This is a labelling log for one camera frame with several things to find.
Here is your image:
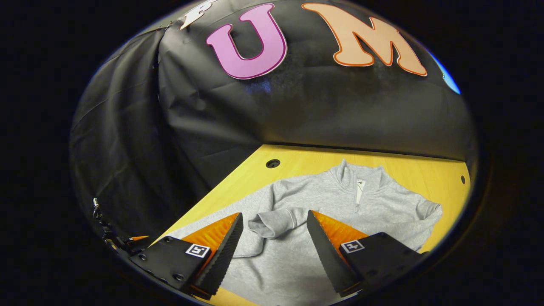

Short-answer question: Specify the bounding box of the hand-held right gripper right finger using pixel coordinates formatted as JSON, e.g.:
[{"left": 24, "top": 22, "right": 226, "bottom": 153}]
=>
[{"left": 306, "top": 210, "right": 430, "bottom": 298}]

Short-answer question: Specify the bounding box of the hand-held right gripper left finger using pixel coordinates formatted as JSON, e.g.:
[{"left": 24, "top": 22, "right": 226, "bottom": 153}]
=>
[{"left": 130, "top": 212, "right": 244, "bottom": 300}]

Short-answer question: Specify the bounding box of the grey zip-neck sweatshirt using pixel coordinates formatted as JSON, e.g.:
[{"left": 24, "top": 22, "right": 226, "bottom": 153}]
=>
[{"left": 164, "top": 159, "right": 444, "bottom": 306}]

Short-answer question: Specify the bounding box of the black backdrop cloth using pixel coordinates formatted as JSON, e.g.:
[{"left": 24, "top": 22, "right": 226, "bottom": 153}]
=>
[{"left": 70, "top": 0, "right": 477, "bottom": 248}]

